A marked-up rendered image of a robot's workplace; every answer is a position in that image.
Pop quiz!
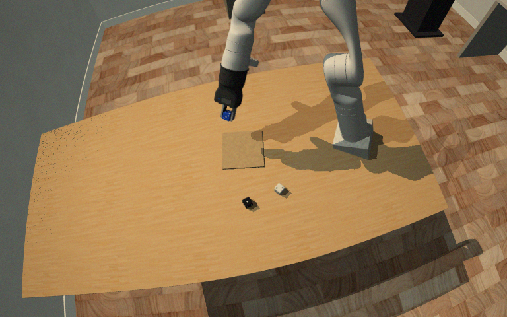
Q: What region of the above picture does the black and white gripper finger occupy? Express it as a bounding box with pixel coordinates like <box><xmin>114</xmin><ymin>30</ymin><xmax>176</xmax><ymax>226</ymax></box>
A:
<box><xmin>230</xmin><ymin>108</ymin><xmax>237</xmax><ymax>121</ymax></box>
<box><xmin>220</xmin><ymin>104</ymin><xmax>227</xmax><ymax>117</ymax></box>

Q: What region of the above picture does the tan square mat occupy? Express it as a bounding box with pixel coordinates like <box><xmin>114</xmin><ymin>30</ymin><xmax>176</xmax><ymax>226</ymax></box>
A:
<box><xmin>222</xmin><ymin>130</ymin><xmax>264</xmax><ymax>169</ymax></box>

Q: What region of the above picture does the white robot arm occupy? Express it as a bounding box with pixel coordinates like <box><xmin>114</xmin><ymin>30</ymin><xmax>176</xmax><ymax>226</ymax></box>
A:
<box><xmin>226</xmin><ymin>0</ymin><xmax>368</xmax><ymax>143</ymax></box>

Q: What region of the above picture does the blue die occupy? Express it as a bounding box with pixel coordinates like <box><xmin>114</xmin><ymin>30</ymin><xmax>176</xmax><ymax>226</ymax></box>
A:
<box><xmin>222</xmin><ymin>110</ymin><xmax>231</xmax><ymax>121</ymax></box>

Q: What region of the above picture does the black die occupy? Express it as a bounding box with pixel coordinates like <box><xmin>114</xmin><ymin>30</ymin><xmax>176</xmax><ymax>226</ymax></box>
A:
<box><xmin>242</xmin><ymin>197</ymin><xmax>253</xmax><ymax>209</ymax></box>

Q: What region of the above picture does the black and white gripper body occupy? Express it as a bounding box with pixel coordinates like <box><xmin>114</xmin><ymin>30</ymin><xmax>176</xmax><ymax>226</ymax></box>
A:
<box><xmin>214</xmin><ymin>48</ymin><xmax>259</xmax><ymax>108</ymax></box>

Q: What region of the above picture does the white die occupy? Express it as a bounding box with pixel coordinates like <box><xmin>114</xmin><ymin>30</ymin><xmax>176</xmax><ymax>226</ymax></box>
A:
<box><xmin>274</xmin><ymin>183</ymin><xmax>285</xmax><ymax>195</ymax></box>

